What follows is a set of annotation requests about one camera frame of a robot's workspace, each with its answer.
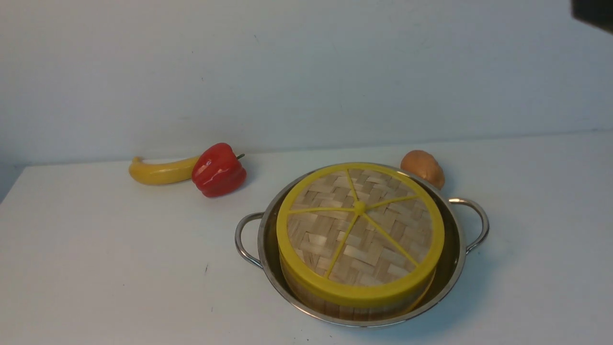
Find woven bamboo steamer lid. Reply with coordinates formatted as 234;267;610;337
276;163;445;310

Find bamboo steamer basket yellow rim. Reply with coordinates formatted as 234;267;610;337
279;255;436;322

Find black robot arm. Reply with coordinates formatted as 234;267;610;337
570;0;613;34

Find red plastic bell pepper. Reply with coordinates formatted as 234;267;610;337
191;143;247;198

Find brown potato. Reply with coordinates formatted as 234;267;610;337
400;150;446;190

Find yellow plastic banana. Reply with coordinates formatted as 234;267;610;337
128;156;199;185

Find stainless steel two-handled pot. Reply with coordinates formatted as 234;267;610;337
235;164;489;328

